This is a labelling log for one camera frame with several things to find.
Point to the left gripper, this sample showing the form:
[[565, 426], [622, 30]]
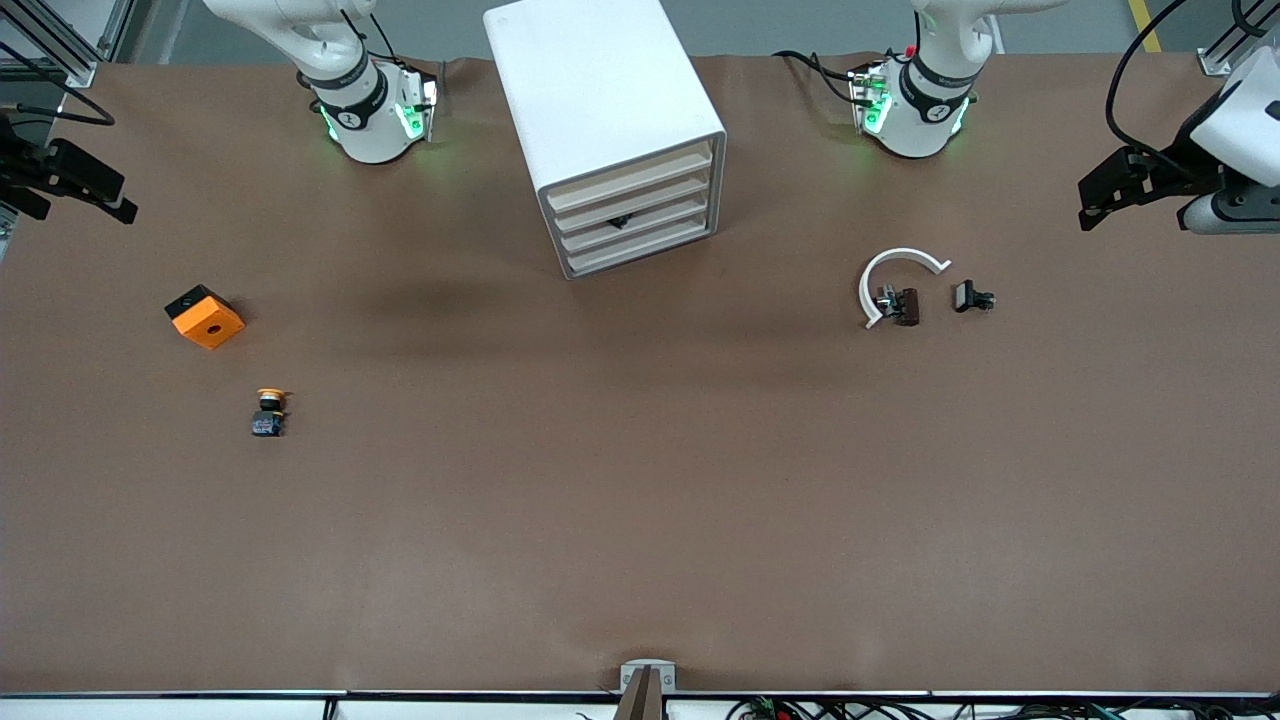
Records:
[[1186, 165]]

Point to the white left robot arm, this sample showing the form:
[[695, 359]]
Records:
[[920, 130]]

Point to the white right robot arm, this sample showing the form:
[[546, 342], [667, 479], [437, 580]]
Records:
[[370, 130]]

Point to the yellow push button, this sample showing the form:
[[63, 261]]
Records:
[[268, 405]]

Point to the white plain cabinet drawer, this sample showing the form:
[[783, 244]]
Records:
[[660, 167], [660, 238], [660, 190]]

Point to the white drawer cabinet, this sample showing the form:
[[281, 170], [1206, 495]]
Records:
[[590, 90]]

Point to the orange box with hole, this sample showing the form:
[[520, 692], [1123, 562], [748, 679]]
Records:
[[210, 325]]

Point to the silver base connector box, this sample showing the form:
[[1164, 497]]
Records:
[[872, 100], [420, 105]]

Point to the brown table cover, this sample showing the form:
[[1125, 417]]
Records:
[[640, 500]]

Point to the aluminium frame profile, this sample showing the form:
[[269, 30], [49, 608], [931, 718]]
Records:
[[60, 55], [1225, 55]]

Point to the small black switch part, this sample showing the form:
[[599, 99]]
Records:
[[965, 296]]

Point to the brown switch block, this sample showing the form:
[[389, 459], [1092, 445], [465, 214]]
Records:
[[908, 306]]

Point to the white table edge rail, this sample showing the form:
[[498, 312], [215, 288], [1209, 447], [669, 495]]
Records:
[[200, 708]]

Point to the grey metal table bracket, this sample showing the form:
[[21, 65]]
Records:
[[630, 672]]

